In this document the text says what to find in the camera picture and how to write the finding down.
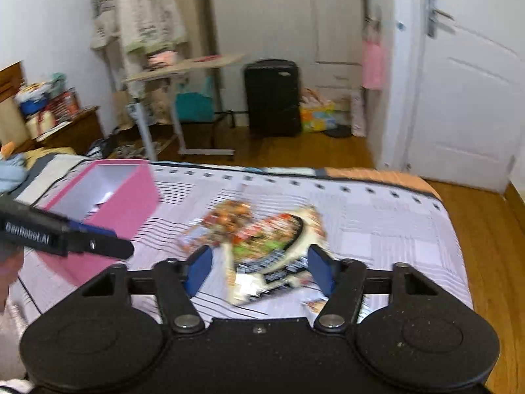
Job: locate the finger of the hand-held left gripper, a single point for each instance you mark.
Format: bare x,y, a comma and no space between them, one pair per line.
106,246

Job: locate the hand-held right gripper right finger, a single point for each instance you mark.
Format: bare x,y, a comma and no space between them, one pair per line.
322,271

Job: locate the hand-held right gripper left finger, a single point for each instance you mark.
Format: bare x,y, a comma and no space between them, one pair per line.
199,271

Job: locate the large noodle bag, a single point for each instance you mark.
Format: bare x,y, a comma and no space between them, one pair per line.
270,250

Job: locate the pink cardboard box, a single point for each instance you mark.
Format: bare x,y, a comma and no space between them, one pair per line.
135,197

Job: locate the light blue cloth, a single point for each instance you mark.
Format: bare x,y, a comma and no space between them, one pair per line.
12,172

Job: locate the clear coated peanut packet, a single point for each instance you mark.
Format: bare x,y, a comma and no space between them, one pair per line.
227,219

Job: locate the striped bed sheet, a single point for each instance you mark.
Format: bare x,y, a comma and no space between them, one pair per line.
389,234

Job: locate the cream bag with red ribbon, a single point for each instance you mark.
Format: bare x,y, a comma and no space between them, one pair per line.
41,123

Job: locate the wooden nightstand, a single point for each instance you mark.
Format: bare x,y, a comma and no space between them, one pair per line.
76,131

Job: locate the white fleece garment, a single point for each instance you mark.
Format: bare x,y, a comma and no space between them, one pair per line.
10,336

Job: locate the red patterned box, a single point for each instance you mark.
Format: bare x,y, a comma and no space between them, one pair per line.
65,102

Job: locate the wooden headboard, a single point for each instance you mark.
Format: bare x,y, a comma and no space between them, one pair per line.
10,98

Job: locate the colourful gift bag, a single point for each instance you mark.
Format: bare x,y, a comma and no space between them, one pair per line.
318,115

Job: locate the white paper bag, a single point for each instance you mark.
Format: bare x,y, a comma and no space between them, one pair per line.
358,115

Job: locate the teal shopping bag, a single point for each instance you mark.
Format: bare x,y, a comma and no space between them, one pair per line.
195,104

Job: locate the black suitcase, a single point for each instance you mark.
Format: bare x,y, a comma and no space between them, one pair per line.
272,98

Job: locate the pink tissue box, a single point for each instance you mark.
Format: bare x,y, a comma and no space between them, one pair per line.
163,58

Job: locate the rolling wooden side table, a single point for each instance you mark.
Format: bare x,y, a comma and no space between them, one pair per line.
192,65

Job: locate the cream tote bag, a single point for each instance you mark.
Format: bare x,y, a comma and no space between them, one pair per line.
104,28

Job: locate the red booklet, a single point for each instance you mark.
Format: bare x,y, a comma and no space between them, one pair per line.
207,58

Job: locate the pink hanging bag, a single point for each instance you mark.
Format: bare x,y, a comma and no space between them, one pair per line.
373,63

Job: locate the white door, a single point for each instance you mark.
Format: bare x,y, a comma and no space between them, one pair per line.
463,102

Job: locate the white wardrobe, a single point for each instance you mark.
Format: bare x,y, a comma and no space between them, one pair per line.
283,16

